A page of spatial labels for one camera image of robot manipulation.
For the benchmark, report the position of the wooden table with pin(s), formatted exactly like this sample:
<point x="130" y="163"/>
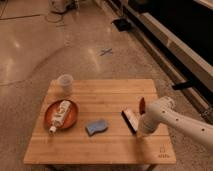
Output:
<point x="102" y="99"/>

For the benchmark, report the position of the white plastic bottle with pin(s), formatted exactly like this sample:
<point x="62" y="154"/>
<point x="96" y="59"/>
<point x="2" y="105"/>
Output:
<point x="60" y="115"/>

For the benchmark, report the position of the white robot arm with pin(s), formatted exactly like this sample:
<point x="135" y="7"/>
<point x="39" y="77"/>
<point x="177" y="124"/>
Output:
<point x="162" y="111"/>

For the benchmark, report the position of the clear plastic cup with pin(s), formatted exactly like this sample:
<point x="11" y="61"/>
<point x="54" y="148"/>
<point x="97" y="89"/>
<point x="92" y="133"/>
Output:
<point x="65" y="82"/>

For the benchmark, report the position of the black floor plate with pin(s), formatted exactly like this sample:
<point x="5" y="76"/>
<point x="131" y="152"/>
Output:
<point x="122" y="24"/>

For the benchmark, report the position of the black and white eraser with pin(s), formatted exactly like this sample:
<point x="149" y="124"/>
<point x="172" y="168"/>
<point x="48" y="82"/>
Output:
<point x="131" y="120"/>

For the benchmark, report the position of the blue sponge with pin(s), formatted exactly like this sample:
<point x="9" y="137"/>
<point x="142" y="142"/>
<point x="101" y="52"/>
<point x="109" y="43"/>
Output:
<point x="96" y="127"/>

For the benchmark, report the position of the orange plate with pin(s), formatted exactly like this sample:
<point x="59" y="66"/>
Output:
<point x="70" y="119"/>

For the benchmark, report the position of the small brown bottle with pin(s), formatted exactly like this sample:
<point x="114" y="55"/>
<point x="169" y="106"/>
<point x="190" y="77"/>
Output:
<point x="142" y="106"/>

